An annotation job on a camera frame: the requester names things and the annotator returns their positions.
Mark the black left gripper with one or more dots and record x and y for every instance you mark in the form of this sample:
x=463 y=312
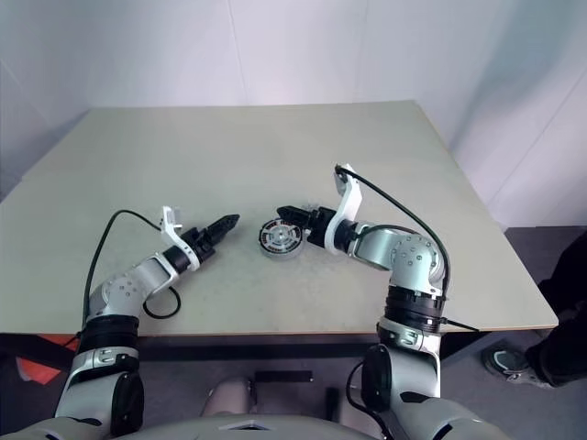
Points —
x=202 y=245

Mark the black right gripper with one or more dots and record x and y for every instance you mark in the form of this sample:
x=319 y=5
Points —
x=321 y=227

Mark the black silver spoked rotor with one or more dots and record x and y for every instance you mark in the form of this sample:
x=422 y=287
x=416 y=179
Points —
x=280 y=236

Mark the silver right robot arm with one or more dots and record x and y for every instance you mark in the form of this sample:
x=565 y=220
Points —
x=403 y=256

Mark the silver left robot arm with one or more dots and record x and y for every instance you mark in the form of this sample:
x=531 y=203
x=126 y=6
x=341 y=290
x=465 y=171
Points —
x=128 y=284

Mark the motor housing with copper windings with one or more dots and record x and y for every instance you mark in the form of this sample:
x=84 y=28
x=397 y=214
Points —
x=280 y=254

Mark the black flat bar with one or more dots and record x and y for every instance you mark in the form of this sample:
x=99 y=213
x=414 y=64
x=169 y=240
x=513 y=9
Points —
x=284 y=376

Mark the pinkish grey rounded shape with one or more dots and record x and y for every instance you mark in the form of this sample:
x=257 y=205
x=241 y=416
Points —
x=229 y=396

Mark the small black block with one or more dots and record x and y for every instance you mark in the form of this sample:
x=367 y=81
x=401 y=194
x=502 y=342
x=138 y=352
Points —
x=333 y=402

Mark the black zip tie tail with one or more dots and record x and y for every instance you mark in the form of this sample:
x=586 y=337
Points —
x=461 y=324

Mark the silver robot torso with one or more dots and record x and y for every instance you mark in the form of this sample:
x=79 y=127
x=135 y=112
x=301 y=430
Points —
x=257 y=433

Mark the orange cloth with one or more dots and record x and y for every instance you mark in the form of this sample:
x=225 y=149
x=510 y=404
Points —
x=39 y=371

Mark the grey green sneaker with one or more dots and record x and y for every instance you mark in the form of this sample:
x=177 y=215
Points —
x=513 y=364

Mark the person's dark trouser leg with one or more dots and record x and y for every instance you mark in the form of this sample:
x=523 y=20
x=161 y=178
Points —
x=564 y=321

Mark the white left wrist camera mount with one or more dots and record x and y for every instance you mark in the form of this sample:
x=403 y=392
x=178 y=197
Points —
x=173 y=229

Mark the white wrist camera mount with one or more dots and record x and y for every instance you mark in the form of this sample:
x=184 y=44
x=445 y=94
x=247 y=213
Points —
x=173 y=229
x=349 y=201

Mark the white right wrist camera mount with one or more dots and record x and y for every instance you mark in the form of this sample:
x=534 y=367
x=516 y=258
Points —
x=349 y=201

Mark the black table frame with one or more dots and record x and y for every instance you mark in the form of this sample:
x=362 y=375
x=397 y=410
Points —
x=275 y=348

